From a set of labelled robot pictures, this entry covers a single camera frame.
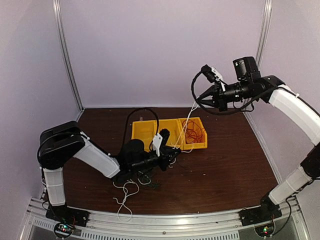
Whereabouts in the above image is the yellow bin right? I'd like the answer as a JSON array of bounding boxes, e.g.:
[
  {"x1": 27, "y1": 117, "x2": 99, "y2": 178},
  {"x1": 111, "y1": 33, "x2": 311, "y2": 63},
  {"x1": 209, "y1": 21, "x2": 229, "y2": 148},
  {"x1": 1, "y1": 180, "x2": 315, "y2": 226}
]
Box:
[{"x1": 179, "y1": 117, "x2": 208, "y2": 151}]

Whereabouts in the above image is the yellow bin left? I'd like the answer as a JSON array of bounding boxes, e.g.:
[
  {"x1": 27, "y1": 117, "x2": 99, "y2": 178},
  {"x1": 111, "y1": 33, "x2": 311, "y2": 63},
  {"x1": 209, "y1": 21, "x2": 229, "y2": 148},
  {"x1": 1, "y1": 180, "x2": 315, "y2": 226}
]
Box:
[{"x1": 131, "y1": 120, "x2": 157, "y2": 149}]

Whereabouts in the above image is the yellow bin middle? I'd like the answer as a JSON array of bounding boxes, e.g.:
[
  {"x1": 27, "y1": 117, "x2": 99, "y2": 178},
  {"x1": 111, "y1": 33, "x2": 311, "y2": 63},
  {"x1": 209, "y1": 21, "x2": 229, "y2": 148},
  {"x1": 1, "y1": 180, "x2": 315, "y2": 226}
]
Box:
[{"x1": 159, "y1": 118, "x2": 183, "y2": 149}]

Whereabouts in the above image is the left circuit board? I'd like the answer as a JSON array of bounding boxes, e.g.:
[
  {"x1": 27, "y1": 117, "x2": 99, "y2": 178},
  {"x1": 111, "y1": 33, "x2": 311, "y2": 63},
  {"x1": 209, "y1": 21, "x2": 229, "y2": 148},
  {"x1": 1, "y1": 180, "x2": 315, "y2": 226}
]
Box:
[{"x1": 53, "y1": 222, "x2": 76, "y2": 239}]

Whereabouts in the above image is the thin red cable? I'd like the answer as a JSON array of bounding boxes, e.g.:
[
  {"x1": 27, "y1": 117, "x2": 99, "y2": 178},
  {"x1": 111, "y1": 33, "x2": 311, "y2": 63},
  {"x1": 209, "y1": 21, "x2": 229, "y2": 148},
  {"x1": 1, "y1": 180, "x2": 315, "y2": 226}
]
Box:
[{"x1": 180, "y1": 119, "x2": 206, "y2": 145}]

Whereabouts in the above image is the green cable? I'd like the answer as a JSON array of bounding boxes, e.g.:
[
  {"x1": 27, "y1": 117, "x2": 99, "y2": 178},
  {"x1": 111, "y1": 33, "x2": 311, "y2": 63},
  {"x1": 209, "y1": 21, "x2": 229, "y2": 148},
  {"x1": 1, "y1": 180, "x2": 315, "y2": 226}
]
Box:
[{"x1": 137, "y1": 162, "x2": 193, "y2": 191}]

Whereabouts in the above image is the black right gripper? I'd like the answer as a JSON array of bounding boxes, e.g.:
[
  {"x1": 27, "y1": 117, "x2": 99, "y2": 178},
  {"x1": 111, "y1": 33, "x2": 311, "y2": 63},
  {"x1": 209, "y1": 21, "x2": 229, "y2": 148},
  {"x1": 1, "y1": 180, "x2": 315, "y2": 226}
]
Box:
[{"x1": 195, "y1": 79, "x2": 252, "y2": 112}]

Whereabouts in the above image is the white cable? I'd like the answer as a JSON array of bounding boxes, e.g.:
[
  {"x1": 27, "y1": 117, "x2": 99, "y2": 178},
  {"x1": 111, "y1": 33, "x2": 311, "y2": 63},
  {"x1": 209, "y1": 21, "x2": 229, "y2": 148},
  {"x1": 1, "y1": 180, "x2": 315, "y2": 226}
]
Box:
[
  {"x1": 112, "y1": 178, "x2": 141, "y2": 223},
  {"x1": 167, "y1": 96, "x2": 201, "y2": 168}
]

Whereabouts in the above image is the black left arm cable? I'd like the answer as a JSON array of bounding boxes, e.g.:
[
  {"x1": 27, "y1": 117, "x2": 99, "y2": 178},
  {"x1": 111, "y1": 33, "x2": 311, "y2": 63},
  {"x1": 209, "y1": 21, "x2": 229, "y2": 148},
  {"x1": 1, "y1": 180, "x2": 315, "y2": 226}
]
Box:
[{"x1": 119, "y1": 107, "x2": 161, "y2": 156}]

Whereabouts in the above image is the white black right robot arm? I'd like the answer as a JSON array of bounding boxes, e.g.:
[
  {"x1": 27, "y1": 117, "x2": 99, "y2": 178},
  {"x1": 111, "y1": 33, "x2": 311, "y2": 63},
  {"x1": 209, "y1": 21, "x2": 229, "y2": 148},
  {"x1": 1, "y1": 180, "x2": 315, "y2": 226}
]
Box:
[{"x1": 192, "y1": 56, "x2": 320, "y2": 225}]

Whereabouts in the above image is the right circuit board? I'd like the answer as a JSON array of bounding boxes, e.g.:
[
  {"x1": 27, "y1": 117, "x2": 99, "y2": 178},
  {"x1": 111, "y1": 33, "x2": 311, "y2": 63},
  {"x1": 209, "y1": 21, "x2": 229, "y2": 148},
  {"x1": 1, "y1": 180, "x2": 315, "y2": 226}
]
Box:
[{"x1": 254, "y1": 223, "x2": 275, "y2": 238}]

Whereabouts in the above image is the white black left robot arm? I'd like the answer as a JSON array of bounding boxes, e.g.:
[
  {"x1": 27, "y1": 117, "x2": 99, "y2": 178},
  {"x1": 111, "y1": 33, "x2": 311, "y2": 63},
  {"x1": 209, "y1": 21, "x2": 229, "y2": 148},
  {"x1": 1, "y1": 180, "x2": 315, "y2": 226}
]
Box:
[{"x1": 37, "y1": 121, "x2": 182, "y2": 222}]

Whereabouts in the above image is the aluminium left corner post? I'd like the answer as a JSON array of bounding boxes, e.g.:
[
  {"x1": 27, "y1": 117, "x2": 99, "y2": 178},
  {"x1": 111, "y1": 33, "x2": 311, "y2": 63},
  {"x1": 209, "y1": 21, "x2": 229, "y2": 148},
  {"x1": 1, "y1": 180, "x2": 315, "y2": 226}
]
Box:
[{"x1": 52, "y1": 0, "x2": 84, "y2": 112}]

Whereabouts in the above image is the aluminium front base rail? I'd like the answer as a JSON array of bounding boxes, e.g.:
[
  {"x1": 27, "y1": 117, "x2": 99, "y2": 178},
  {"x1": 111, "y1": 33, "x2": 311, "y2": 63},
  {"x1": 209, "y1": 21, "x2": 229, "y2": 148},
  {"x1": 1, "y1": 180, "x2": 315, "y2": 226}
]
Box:
[{"x1": 17, "y1": 198, "x2": 311, "y2": 240}]

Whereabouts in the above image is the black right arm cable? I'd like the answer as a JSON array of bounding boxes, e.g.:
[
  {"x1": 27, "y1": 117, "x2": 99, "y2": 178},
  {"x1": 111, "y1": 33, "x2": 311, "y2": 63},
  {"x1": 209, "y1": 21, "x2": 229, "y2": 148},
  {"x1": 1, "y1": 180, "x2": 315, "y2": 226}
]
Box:
[{"x1": 190, "y1": 71, "x2": 320, "y2": 221}]

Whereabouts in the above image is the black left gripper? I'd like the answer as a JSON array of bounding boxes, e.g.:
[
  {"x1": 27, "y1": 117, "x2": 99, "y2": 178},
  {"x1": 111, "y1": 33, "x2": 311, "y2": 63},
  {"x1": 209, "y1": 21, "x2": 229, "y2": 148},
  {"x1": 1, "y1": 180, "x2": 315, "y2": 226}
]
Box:
[{"x1": 130, "y1": 146, "x2": 182, "y2": 174}]

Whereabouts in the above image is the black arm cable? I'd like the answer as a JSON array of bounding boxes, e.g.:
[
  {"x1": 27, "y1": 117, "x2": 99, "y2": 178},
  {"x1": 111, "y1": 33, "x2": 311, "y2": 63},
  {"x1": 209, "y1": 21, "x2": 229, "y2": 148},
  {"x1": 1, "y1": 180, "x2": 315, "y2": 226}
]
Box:
[
  {"x1": 119, "y1": 107, "x2": 161, "y2": 156},
  {"x1": 190, "y1": 71, "x2": 320, "y2": 221}
]

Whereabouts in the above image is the aluminium corner post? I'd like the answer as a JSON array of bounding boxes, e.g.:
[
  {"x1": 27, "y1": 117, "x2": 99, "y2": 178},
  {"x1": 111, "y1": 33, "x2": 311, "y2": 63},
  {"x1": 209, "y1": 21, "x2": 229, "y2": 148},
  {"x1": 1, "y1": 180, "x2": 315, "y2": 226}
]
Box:
[
  {"x1": 52, "y1": 0, "x2": 84, "y2": 112},
  {"x1": 242, "y1": 0, "x2": 273, "y2": 111}
]

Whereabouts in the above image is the thick red cable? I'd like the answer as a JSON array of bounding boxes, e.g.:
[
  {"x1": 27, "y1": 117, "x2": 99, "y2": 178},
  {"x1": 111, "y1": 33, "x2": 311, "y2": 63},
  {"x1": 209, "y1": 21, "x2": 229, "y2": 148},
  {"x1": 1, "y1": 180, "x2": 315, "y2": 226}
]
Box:
[{"x1": 180, "y1": 119, "x2": 206, "y2": 145}]

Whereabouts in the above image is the yellow bin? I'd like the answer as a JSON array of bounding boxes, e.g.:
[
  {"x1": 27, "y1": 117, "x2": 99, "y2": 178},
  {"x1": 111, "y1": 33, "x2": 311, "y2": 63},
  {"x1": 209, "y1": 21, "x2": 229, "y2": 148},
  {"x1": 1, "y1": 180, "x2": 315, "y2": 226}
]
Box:
[
  {"x1": 159, "y1": 118, "x2": 183, "y2": 149},
  {"x1": 131, "y1": 120, "x2": 157, "y2": 149},
  {"x1": 179, "y1": 117, "x2": 208, "y2": 151}
]

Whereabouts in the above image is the aluminium right corner post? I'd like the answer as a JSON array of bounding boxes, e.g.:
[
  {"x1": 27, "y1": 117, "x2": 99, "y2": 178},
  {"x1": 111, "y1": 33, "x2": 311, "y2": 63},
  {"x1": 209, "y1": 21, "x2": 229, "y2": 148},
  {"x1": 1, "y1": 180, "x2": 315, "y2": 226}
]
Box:
[{"x1": 242, "y1": 0, "x2": 273, "y2": 111}]

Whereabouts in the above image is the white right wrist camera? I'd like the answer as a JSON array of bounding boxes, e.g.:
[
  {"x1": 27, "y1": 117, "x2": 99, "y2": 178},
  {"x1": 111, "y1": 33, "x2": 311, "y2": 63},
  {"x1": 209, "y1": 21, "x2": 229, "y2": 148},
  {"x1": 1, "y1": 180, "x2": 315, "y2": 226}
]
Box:
[{"x1": 201, "y1": 64, "x2": 228, "y2": 92}]

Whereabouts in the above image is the circuit board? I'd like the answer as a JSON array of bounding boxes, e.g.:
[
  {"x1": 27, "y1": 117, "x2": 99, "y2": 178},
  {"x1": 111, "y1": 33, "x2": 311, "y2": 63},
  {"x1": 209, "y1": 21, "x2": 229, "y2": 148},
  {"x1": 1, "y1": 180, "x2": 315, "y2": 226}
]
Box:
[
  {"x1": 254, "y1": 223, "x2": 275, "y2": 238},
  {"x1": 53, "y1": 222, "x2": 76, "y2": 239}
]

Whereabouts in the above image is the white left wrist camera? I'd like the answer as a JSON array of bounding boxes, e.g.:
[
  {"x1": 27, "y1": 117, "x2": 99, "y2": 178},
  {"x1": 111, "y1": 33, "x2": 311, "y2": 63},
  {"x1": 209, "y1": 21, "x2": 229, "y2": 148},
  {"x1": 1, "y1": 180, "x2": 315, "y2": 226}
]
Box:
[{"x1": 151, "y1": 133, "x2": 163, "y2": 157}]

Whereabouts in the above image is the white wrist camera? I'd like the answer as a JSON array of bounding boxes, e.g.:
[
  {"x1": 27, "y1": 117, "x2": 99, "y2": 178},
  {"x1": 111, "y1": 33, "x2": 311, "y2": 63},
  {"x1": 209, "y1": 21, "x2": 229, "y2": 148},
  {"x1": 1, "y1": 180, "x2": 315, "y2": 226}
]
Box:
[
  {"x1": 151, "y1": 133, "x2": 163, "y2": 157},
  {"x1": 201, "y1": 64, "x2": 228, "y2": 92}
]

